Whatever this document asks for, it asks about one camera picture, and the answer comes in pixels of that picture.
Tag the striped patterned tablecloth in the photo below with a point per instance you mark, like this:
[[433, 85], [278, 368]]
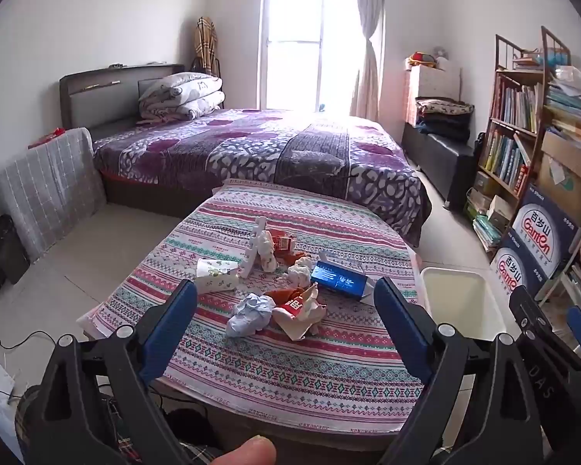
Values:
[[319, 373]]

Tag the white plastic bin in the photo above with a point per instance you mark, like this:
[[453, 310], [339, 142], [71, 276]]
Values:
[[460, 305]]

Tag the black bench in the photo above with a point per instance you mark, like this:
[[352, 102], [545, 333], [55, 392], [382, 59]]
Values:
[[440, 164]]

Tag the blue and white carton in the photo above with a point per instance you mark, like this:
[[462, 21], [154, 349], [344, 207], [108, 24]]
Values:
[[518, 271], [544, 232]]

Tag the row of colourful books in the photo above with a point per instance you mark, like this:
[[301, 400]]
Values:
[[506, 160]]

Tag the stack of papers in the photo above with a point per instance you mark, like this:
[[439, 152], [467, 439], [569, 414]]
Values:
[[573, 99]]

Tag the white shelf rack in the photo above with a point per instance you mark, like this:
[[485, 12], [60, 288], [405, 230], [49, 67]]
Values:
[[578, 290]]

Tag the printed paper cup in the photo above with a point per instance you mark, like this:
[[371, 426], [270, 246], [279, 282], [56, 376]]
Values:
[[215, 276]]

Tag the white cabinet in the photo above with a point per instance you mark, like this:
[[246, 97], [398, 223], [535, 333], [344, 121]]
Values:
[[433, 85]]

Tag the red cloth item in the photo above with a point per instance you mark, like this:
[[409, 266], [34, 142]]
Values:
[[48, 138]]

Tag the plush toys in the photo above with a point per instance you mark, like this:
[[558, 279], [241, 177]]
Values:
[[423, 59]]

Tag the white plastic piece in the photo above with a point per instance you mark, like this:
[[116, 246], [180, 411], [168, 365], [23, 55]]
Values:
[[251, 252]]

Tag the white tissue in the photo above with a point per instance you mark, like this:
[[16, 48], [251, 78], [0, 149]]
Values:
[[299, 271]]

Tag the person's left hand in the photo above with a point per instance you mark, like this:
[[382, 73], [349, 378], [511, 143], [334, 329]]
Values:
[[249, 453]]

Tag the black appliance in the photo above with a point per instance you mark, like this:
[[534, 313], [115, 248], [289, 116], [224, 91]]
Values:
[[5, 252]]

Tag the blue box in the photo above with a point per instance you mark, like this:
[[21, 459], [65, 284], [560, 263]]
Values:
[[338, 278]]

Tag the folded white quilt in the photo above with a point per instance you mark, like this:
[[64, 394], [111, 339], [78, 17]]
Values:
[[184, 97]]

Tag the red paper packet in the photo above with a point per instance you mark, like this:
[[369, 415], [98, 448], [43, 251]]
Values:
[[283, 243]]

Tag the bed with purple blanket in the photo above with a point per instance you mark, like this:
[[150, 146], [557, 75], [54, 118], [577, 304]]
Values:
[[271, 150]]

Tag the window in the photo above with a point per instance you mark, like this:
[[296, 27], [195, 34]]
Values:
[[305, 43]]

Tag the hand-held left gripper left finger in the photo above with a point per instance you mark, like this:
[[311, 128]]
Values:
[[176, 315]]

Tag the plaid coat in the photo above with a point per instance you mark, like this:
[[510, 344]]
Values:
[[206, 48]]

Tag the grey checked covered chair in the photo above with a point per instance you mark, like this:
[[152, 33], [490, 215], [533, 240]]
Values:
[[48, 189]]

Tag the white curtain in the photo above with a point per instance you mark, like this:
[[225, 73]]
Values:
[[370, 53]]

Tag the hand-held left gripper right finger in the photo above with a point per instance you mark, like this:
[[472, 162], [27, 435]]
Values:
[[397, 319]]

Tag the row of thin books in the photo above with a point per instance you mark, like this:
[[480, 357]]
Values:
[[515, 104]]

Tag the blue-white paper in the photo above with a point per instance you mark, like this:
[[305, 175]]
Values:
[[249, 317]]

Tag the pile of folded clothes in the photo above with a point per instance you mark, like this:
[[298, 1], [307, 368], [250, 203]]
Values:
[[443, 116]]

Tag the stack of books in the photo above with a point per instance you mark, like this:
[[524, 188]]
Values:
[[486, 227]]

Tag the wooden bookshelf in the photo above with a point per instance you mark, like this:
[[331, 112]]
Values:
[[501, 70]]

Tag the red-white wrapper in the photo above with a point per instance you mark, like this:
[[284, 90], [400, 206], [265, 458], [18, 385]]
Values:
[[295, 310]]

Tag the orange wrapper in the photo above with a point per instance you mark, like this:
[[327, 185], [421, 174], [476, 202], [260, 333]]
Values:
[[298, 256]]

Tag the cardboard box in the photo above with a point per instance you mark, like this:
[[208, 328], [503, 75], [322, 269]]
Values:
[[569, 174]]

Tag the dark bed headboard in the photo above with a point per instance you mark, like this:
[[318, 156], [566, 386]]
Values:
[[101, 97]]

